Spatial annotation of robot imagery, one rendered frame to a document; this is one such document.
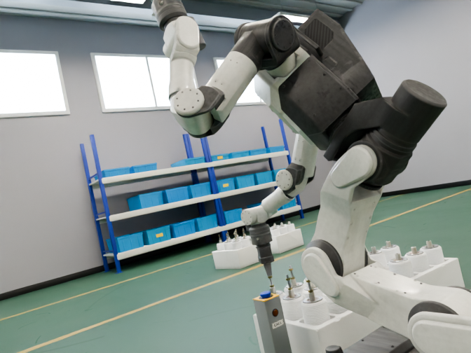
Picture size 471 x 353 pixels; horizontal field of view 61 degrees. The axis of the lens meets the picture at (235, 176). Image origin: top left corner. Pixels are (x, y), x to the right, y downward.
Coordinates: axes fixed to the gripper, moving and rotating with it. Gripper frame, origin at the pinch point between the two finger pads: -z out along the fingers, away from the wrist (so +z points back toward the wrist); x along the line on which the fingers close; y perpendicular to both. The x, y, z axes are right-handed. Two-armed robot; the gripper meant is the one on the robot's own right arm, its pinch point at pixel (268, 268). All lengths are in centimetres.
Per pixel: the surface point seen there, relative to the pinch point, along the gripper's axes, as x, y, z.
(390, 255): 33, -68, -15
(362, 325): -20.6, -27.6, -24.6
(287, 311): -13.7, -2.2, -15.0
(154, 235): 423, 101, 2
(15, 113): 412, 256, 215
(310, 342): -27.0, -5.8, -23.5
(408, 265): 1, -61, -13
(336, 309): -19.5, -19.6, -17.1
